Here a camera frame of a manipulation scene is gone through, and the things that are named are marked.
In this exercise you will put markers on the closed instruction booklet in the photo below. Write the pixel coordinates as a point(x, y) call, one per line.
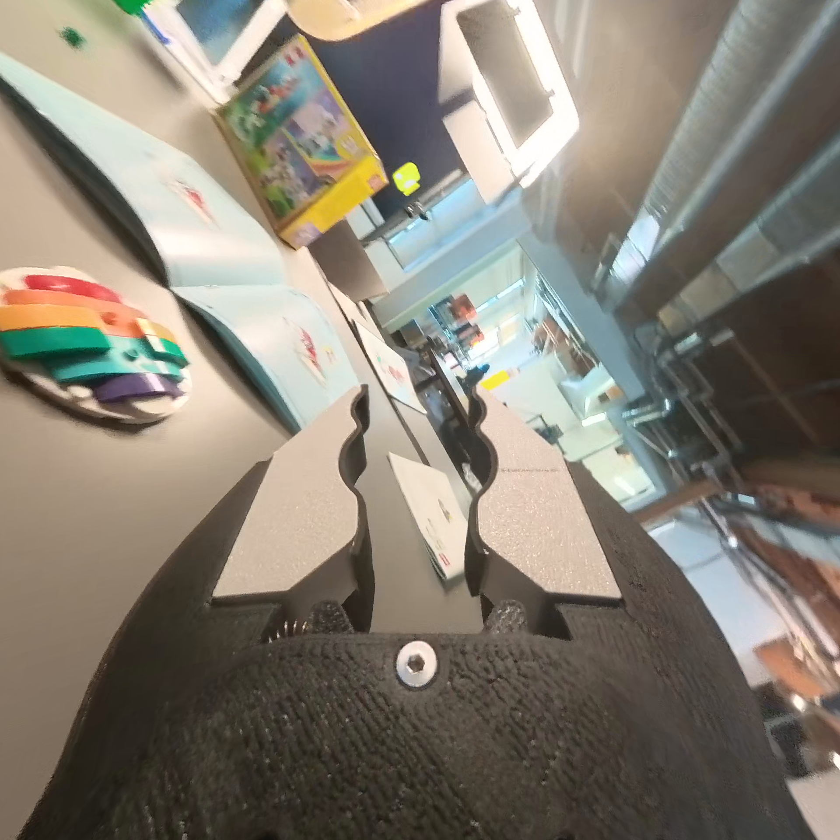
point(390, 367)

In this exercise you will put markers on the grey box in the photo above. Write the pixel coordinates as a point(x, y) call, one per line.
point(348, 262)

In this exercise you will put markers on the yellow sticker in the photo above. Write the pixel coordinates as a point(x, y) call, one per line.
point(407, 177)

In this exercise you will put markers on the yellow lego set box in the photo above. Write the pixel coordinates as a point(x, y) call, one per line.
point(302, 144)

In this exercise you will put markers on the small green lego piece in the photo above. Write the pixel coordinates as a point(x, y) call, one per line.
point(71, 36)

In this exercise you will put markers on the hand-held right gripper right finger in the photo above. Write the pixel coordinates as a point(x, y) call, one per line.
point(544, 525)

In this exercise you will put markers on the rainbow lego build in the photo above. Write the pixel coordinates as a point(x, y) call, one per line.
point(65, 328)

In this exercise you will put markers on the yellow sign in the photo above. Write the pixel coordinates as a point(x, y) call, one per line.
point(496, 379)

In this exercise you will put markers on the white paper leaflet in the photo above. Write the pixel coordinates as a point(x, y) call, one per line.
point(426, 512)

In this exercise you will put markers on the silver ventilation duct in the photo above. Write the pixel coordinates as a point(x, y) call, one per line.
point(754, 262)
point(722, 131)

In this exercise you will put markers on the white plastic tray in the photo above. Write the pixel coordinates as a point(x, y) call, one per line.
point(223, 26)

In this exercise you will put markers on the white rounded frame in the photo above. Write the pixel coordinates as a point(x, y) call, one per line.
point(459, 85)

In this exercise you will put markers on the open instruction booklet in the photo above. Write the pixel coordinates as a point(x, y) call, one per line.
point(184, 216)

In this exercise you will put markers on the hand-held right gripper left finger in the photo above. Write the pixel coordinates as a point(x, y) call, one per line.
point(295, 518)

